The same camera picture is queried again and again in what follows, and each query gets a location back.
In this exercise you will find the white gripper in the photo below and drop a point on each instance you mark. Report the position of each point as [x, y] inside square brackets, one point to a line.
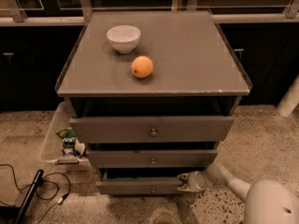
[198, 181]

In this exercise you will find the grey bottom drawer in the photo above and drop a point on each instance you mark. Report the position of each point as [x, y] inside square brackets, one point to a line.
[139, 181]

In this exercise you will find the grey drawer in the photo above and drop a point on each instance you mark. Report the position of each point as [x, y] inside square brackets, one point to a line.
[139, 181]
[151, 158]
[151, 129]

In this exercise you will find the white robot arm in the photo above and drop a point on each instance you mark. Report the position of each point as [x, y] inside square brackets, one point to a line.
[266, 201]

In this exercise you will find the grey middle drawer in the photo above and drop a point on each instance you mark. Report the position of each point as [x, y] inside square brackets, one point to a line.
[151, 158]

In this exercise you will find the grey drawer cabinet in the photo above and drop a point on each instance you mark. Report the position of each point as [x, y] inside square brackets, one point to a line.
[194, 74]

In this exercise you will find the grey top drawer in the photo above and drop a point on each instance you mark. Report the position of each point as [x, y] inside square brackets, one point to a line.
[151, 129]

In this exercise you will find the orange fruit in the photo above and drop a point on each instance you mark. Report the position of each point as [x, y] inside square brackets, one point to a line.
[142, 67]

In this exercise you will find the green snack bag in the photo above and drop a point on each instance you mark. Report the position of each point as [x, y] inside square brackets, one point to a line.
[68, 138]

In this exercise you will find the clear plastic bin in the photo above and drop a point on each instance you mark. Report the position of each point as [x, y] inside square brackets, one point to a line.
[52, 146]

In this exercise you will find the white ceramic bowl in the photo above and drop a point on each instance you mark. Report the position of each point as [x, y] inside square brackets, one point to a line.
[123, 38]

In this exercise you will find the black bar on floor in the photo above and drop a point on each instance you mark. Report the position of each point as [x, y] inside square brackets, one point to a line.
[28, 197]

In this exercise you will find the white post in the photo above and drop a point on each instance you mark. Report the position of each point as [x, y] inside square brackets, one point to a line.
[290, 100]

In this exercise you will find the metal railing frame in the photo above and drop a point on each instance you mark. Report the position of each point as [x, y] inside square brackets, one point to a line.
[77, 12]

